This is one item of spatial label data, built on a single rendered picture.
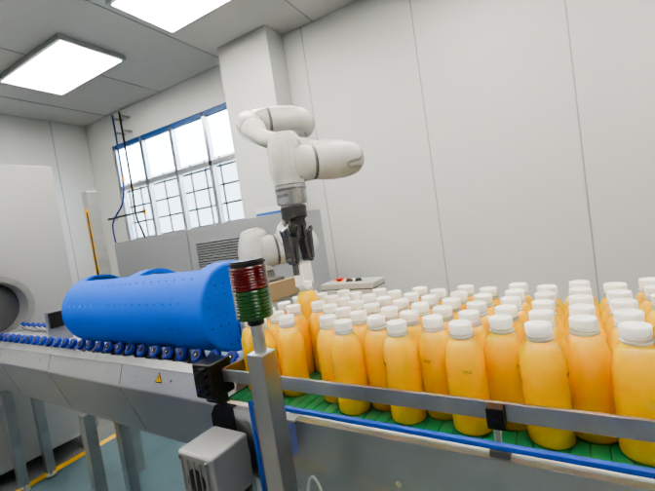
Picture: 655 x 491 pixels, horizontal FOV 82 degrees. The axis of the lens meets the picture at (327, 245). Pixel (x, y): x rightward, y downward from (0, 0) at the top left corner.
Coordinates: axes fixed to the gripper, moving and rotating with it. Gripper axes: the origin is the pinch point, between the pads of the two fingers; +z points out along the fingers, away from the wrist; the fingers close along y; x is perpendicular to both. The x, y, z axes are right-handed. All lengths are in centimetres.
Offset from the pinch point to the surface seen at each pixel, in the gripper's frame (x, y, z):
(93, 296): -86, 18, 0
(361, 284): 8.6, -18.0, 7.4
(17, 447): -218, 14, 90
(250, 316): 22.1, 44.8, -0.5
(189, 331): -29.8, 19.7, 11.8
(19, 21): -309, -66, -222
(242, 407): -2.8, 28.1, 26.9
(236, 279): 21, 45, -7
